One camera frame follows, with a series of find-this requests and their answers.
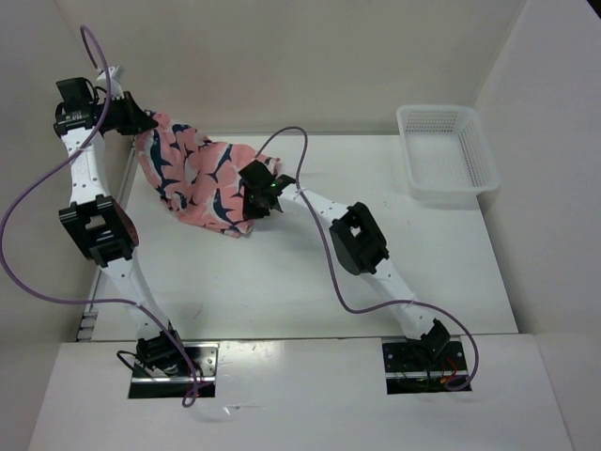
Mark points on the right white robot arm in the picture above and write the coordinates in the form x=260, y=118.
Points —
x=354, y=240

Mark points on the pink shark print shorts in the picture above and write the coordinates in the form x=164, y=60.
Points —
x=197, y=179

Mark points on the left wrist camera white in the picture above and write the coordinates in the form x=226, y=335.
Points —
x=110, y=81

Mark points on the white plastic basket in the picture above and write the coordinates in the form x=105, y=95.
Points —
x=445, y=151

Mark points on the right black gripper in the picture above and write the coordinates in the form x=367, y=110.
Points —
x=249, y=212

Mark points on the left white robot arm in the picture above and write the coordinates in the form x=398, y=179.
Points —
x=100, y=228

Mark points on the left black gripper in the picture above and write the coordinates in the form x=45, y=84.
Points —
x=136, y=120

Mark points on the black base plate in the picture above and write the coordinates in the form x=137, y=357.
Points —
x=404, y=374
x=147, y=383

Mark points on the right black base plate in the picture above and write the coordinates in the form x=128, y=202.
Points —
x=404, y=374

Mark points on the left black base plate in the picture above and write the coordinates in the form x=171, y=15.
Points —
x=147, y=383

